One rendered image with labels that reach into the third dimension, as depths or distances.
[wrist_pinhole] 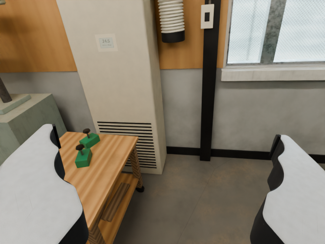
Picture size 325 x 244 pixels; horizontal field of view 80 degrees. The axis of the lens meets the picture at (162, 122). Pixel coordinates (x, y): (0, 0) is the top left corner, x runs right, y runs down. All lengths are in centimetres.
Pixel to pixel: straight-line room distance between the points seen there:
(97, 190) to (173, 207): 69
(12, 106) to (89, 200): 106
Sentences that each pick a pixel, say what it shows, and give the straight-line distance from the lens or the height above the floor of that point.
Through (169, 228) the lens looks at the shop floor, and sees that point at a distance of 150.
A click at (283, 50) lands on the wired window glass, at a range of 169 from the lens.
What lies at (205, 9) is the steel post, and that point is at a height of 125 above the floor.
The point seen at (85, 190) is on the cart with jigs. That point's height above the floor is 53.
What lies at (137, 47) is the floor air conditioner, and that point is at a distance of 127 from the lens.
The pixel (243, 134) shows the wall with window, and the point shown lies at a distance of 185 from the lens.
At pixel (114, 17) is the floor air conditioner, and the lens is 129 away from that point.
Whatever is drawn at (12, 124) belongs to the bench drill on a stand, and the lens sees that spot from 168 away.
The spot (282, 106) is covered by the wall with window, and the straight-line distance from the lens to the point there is 178.
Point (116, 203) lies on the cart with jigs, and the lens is 143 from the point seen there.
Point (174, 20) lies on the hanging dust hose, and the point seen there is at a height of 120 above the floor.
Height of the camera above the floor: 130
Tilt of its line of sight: 31 degrees down
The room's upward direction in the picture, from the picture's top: 5 degrees counter-clockwise
